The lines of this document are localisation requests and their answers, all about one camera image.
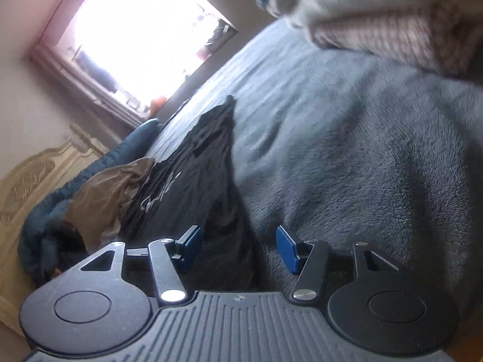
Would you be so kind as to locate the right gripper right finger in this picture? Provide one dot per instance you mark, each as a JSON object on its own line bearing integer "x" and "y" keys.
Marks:
{"x": 308, "y": 260}

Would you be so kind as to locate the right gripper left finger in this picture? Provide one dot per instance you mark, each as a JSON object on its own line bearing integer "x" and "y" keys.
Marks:
{"x": 169, "y": 258}

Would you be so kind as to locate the black t-shirt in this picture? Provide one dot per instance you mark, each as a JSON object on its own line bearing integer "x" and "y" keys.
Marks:
{"x": 195, "y": 187}

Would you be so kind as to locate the beige clothes pile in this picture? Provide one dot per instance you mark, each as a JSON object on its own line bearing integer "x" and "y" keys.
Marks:
{"x": 96, "y": 210}

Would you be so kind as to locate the dark clothes hanging by window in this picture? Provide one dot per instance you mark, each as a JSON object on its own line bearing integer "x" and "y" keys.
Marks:
{"x": 95, "y": 72}

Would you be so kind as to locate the clothes on window sill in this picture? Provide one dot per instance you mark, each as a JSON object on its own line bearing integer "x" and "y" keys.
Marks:
{"x": 223, "y": 32}

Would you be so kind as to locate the folded clothes stack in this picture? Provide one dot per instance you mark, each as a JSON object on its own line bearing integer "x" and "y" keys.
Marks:
{"x": 441, "y": 36}

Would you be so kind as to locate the grey bed blanket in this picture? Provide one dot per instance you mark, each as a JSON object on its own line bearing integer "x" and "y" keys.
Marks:
{"x": 345, "y": 146}

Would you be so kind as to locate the blue duvet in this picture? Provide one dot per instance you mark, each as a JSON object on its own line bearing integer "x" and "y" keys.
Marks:
{"x": 48, "y": 243}

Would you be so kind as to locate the orange item on sill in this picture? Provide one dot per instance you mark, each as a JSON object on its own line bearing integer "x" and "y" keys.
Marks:
{"x": 156, "y": 105}

